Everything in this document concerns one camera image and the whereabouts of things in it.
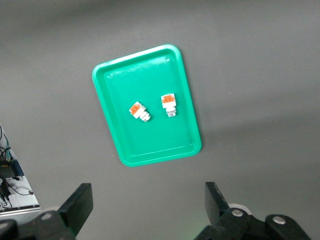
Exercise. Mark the green plastic tray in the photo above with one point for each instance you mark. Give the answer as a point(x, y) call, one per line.
point(150, 140)

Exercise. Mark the white button with orange block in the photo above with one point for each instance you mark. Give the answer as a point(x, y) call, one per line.
point(137, 111)
point(168, 100)

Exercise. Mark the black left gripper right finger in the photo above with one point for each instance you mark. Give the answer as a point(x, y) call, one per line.
point(215, 205)

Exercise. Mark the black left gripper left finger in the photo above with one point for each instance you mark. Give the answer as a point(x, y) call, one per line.
point(77, 207)

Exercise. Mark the black electronics box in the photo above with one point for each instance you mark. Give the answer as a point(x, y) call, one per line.
point(6, 170)

